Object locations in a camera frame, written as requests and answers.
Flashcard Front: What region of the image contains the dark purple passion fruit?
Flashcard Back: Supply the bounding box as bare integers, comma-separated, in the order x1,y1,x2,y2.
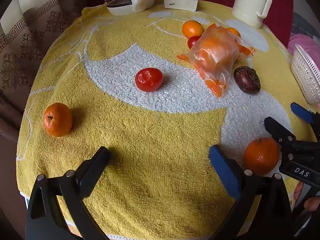
233,66,261,94

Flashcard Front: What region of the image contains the yellow white towel cloth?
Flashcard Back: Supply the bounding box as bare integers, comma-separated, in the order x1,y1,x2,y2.
16,0,315,239

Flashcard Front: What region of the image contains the small red cherry tomato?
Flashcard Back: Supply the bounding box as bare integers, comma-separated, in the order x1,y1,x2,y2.
187,36,201,49

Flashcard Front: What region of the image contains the pink duvet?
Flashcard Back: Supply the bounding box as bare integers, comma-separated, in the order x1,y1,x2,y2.
287,33,320,67

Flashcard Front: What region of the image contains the small orange kumquat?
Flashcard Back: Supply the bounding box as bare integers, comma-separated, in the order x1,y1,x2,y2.
227,27,241,37
182,21,204,39

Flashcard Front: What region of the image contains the white plastic basket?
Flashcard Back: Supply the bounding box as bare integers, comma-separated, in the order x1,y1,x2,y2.
291,44,320,105

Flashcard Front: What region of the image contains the large red tomato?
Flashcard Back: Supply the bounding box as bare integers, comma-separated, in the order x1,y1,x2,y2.
135,68,164,92

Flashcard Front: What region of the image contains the patterned beige curtain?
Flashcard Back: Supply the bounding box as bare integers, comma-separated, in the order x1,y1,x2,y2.
1,0,86,142

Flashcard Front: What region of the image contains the plastic bag of orange fruit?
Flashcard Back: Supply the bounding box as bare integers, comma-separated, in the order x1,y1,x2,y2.
177,23,256,98

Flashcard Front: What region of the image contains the large orange mandarin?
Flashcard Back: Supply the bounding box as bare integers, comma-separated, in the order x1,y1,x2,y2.
42,102,73,137

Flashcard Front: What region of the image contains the person's right hand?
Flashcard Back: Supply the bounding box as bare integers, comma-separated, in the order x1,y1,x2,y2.
293,181,319,212

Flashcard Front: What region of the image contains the cream thermos flask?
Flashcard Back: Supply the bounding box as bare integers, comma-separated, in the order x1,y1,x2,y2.
232,0,272,29

